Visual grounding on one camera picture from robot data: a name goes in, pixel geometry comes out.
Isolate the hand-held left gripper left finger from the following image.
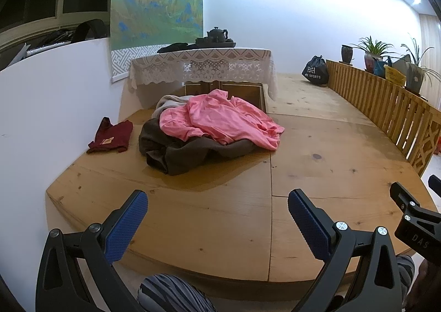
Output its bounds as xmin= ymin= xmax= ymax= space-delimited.
xmin=35 ymin=190 xmax=149 ymax=312

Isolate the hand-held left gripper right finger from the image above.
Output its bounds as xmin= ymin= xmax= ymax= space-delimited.
xmin=287 ymin=189 xmax=404 ymax=312

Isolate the pink shirt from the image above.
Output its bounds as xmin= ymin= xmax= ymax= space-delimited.
xmin=159 ymin=89 xmax=286 ymax=151

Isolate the brown garment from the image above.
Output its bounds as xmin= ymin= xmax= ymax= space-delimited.
xmin=139 ymin=118 xmax=257 ymax=176

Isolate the maroon folded shirt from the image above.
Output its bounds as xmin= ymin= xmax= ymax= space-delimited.
xmin=87 ymin=117 xmax=134 ymax=154

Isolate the wooden railing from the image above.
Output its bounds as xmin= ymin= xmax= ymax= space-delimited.
xmin=326 ymin=59 xmax=441 ymax=178

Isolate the silver laptop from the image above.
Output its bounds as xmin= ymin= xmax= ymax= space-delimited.
xmin=406 ymin=63 xmax=425 ymax=94

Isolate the yellow basket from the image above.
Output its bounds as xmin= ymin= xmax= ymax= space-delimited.
xmin=383 ymin=66 xmax=407 ymax=85

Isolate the blue watering can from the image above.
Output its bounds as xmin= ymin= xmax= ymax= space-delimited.
xmin=374 ymin=56 xmax=393 ymax=77

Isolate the white garment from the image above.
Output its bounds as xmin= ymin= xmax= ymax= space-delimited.
xmin=152 ymin=94 xmax=193 ymax=120

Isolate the tall potted green plant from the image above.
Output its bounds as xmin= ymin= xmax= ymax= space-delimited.
xmin=401 ymin=33 xmax=441 ymax=92

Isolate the white lace tablecloth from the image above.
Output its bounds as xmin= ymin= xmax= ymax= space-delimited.
xmin=128 ymin=47 xmax=279 ymax=99

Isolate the dark cloth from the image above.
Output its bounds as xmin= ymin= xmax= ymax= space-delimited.
xmin=157 ymin=42 xmax=189 ymax=54

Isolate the black teapot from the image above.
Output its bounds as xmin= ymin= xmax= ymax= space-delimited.
xmin=206 ymin=26 xmax=229 ymax=41

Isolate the black drawstring bag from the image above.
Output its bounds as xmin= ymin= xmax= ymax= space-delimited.
xmin=302 ymin=55 xmax=329 ymax=86

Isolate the landscape wall painting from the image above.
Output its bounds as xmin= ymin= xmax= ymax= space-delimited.
xmin=109 ymin=0 xmax=205 ymax=83

